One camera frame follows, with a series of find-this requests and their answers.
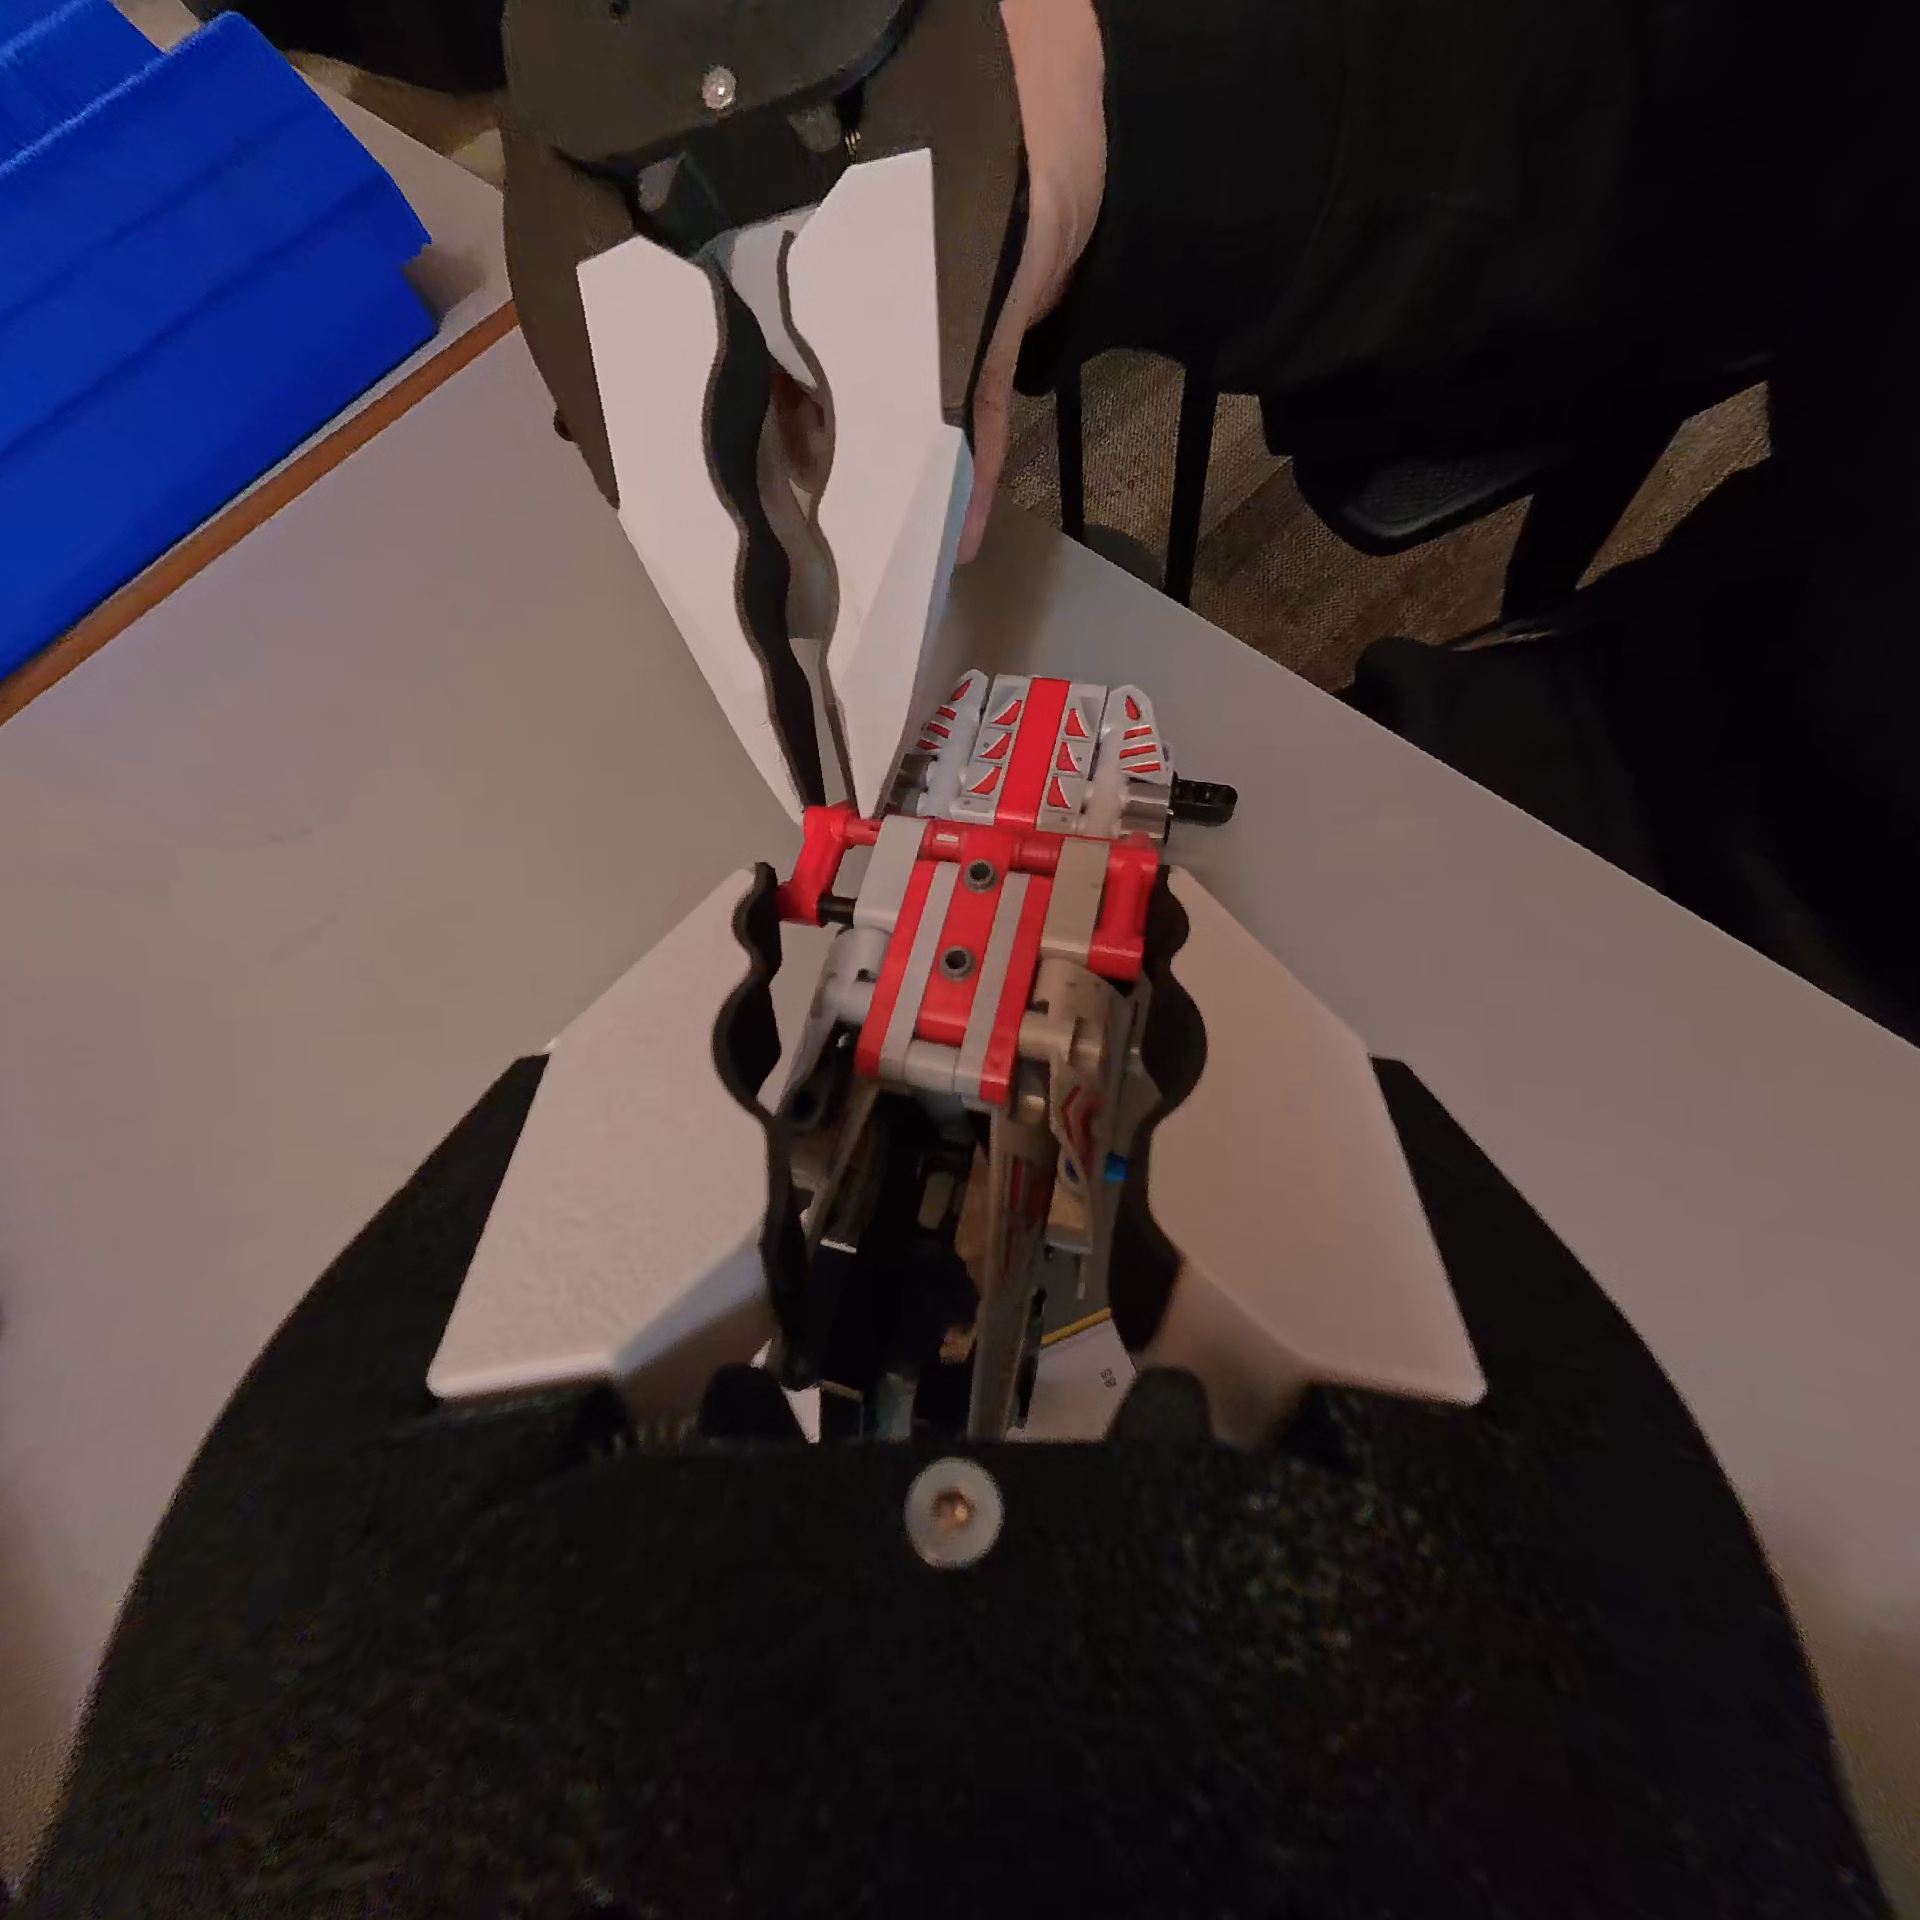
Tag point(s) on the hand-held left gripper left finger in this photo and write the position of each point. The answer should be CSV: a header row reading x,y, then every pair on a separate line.
x,y
599,1198

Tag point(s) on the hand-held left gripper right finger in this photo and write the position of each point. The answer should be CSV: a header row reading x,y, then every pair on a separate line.
x,y
1306,1198

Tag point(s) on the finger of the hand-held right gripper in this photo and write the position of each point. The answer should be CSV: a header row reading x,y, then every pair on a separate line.
x,y
663,420
895,390

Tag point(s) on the red grey toy brick truck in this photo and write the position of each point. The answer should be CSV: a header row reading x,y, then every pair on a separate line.
x,y
975,963

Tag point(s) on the person's right forearm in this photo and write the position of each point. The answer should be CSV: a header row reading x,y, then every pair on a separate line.
x,y
1424,186

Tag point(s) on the grey desk with brown edge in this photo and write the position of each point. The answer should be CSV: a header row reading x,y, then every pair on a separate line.
x,y
446,253

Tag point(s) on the person's right hand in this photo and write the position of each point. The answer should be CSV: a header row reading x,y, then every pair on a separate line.
x,y
1065,153

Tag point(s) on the blue storage bin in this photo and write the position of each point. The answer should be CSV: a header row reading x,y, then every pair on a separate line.
x,y
186,298

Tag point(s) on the person's black clothing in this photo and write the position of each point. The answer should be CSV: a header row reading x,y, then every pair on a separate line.
x,y
1798,672

